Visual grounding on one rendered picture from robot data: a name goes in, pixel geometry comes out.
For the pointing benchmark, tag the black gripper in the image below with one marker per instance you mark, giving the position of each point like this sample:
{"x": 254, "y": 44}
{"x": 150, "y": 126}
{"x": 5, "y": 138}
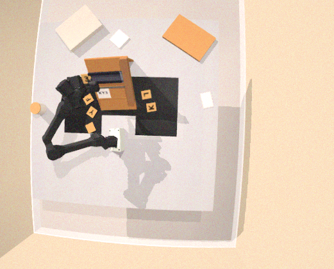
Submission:
{"x": 92, "y": 85}

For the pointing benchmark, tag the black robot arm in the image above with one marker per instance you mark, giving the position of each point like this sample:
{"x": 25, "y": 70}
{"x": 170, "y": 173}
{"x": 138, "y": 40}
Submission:
{"x": 66, "y": 88}

